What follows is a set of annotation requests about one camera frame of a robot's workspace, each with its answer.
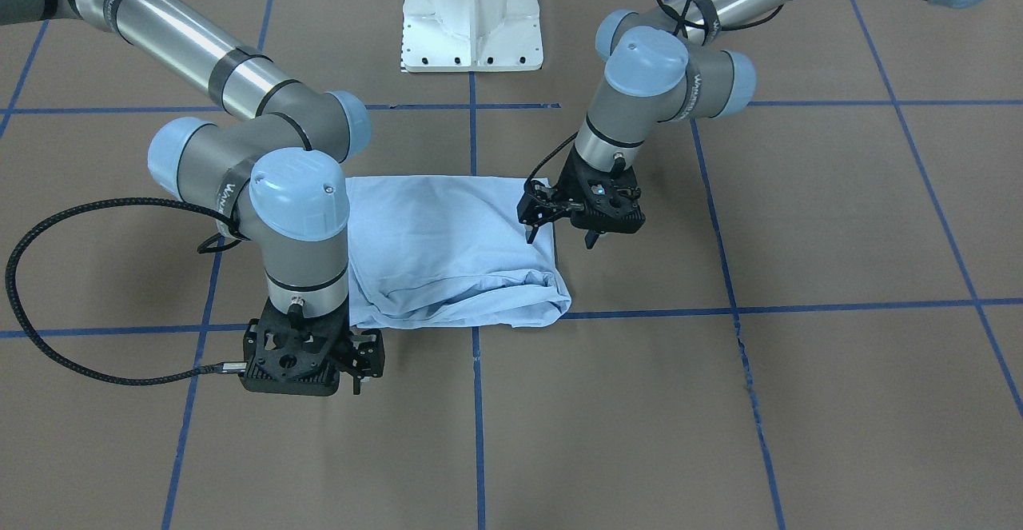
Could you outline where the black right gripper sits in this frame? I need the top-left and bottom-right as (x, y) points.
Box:
(240, 318), (386, 397)

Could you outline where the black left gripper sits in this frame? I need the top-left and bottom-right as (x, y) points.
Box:
(516, 150), (644, 250)

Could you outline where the light blue t-shirt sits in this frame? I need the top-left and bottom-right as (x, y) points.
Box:
(346, 174), (572, 329)

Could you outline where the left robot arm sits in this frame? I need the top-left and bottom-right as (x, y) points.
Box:
(516, 0), (983, 247)

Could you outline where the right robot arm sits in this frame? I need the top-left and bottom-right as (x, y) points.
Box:
(2, 0), (386, 397)

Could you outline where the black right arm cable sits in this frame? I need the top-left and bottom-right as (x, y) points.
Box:
(4, 197), (249, 387)

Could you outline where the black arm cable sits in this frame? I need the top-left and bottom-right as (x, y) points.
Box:
(4, 197), (249, 387)
(523, 0), (788, 191)

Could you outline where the white camera mast base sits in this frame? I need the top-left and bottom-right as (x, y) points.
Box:
(400, 0), (544, 74)

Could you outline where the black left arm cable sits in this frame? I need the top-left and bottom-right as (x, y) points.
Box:
(523, 0), (788, 191)

